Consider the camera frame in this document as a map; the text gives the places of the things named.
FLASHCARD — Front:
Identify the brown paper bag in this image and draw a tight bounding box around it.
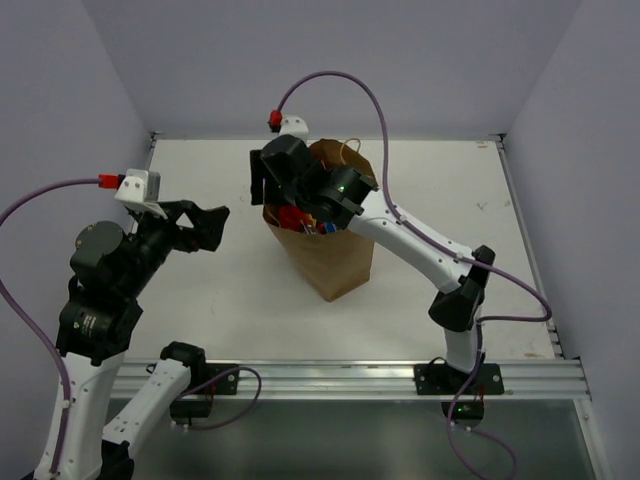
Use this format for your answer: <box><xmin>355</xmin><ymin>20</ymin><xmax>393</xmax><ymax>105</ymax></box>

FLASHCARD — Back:
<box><xmin>260</xmin><ymin>139</ymin><xmax>377</xmax><ymax>302</ymax></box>

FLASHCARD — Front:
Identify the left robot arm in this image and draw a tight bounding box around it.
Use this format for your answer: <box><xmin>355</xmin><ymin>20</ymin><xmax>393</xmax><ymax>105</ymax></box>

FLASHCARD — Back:
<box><xmin>34</xmin><ymin>200</ymin><xmax>230</xmax><ymax>479</ymax></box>

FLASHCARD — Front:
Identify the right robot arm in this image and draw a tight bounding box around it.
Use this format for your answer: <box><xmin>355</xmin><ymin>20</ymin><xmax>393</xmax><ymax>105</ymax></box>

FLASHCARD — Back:
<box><xmin>250</xmin><ymin>134</ymin><xmax>495</xmax><ymax>393</ymax></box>

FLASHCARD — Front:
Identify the red Doritos chip bag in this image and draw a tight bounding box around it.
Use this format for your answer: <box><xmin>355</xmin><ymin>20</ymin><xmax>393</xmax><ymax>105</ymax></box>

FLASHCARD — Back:
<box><xmin>276</xmin><ymin>205</ymin><xmax>308</xmax><ymax>232</ymax></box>

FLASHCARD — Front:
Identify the blue white snack pack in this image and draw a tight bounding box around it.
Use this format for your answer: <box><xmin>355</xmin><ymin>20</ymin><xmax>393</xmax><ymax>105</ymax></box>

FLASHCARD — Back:
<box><xmin>318</xmin><ymin>222</ymin><xmax>338</xmax><ymax>234</ymax></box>

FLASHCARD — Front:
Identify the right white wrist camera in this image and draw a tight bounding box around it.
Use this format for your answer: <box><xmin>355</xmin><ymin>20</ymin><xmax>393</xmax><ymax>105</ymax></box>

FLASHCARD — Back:
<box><xmin>268</xmin><ymin>110</ymin><xmax>309</xmax><ymax>142</ymax></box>

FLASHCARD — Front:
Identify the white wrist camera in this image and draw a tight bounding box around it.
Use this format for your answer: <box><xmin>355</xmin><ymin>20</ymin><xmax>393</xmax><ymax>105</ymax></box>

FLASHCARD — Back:
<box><xmin>115</xmin><ymin>169</ymin><xmax>166</xmax><ymax>218</ymax></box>
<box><xmin>268</xmin><ymin>110</ymin><xmax>309</xmax><ymax>142</ymax></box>

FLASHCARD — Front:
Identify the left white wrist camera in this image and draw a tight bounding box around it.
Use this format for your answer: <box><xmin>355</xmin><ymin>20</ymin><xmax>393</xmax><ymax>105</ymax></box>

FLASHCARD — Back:
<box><xmin>115</xmin><ymin>169</ymin><xmax>166</xmax><ymax>218</ymax></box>

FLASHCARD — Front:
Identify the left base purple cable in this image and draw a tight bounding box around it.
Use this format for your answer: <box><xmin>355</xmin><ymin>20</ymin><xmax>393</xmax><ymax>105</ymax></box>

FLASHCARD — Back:
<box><xmin>172</xmin><ymin>366</ymin><xmax>263</xmax><ymax>432</ymax></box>

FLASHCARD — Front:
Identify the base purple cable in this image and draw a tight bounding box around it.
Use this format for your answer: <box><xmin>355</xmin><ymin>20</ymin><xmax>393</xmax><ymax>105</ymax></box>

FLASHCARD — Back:
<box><xmin>172</xmin><ymin>366</ymin><xmax>263</xmax><ymax>432</ymax></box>
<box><xmin>446</xmin><ymin>384</ymin><xmax>518</xmax><ymax>480</ymax></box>

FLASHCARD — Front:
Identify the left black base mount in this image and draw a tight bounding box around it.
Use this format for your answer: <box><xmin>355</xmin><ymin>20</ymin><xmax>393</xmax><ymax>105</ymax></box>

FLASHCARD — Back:
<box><xmin>169</xmin><ymin>363</ymin><xmax>239</xmax><ymax>425</ymax></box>

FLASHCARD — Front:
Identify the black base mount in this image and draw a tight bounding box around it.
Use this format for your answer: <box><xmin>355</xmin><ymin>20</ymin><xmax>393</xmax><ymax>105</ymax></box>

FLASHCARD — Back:
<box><xmin>169</xmin><ymin>363</ymin><xmax>239</xmax><ymax>425</ymax></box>
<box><xmin>413</xmin><ymin>357</ymin><xmax>505</xmax><ymax>428</ymax></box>

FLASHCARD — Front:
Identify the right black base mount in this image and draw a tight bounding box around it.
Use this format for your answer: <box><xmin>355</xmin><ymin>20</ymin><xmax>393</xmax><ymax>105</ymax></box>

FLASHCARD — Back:
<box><xmin>413</xmin><ymin>357</ymin><xmax>505</xmax><ymax>428</ymax></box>

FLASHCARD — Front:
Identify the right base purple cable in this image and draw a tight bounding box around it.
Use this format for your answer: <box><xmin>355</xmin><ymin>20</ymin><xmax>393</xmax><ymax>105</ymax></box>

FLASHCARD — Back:
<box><xmin>446</xmin><ymin>384</ymin><xmax>518</xmax><ymax>480</ymax></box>

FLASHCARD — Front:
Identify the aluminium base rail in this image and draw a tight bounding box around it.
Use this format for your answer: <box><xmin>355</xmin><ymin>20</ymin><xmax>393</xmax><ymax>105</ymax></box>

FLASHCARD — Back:
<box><xmin>112</xmin><ymin>357</ymin><xmax>591</xmax><ymax>401</ymax></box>

